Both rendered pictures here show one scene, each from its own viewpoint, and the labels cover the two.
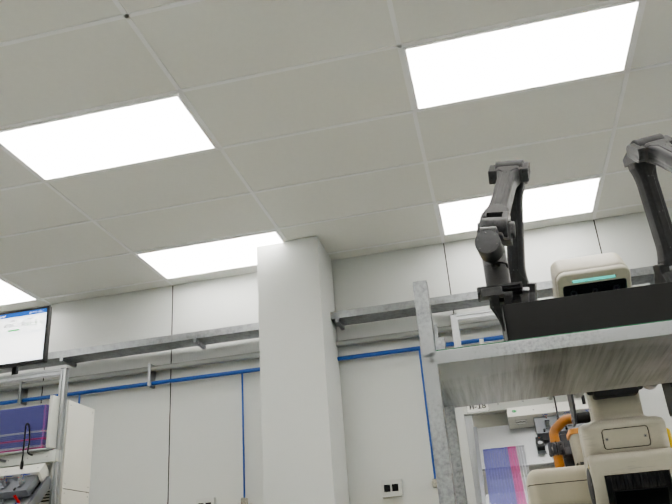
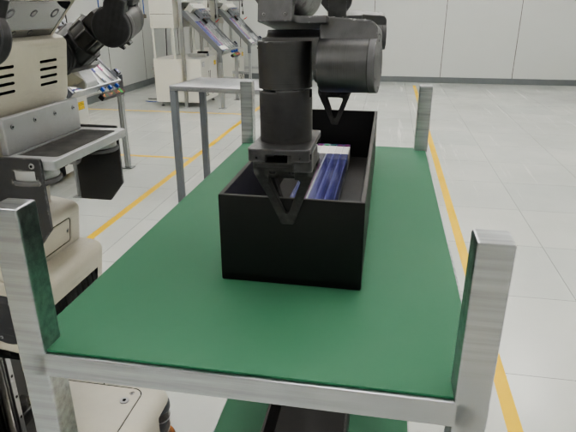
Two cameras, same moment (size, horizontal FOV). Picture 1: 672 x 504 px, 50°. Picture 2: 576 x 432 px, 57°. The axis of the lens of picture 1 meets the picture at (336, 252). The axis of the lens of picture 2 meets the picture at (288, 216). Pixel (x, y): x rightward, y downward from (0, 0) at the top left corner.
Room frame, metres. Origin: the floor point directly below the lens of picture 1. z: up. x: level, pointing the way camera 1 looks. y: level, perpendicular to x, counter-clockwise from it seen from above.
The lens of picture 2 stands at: (1.57, 0.21, 1.27)
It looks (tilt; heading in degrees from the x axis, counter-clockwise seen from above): 22 degrees down; 269
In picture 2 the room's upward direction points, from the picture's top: straight up
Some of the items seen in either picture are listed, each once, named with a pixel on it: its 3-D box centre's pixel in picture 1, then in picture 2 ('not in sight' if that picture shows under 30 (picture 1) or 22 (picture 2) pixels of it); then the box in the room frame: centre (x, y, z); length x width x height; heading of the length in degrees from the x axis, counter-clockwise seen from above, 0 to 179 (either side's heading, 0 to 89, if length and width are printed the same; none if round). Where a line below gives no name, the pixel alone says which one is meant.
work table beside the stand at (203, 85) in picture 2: not in sight; (236, 143); (1.87, -3.32, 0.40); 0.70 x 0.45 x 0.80; 162
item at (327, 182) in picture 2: not in sight; (319, 189); (1.51, -0.65, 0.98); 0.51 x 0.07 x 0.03; 79
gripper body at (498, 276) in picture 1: (498, 282); (286, 122); (1.57, -0.37, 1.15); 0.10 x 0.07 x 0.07; 79
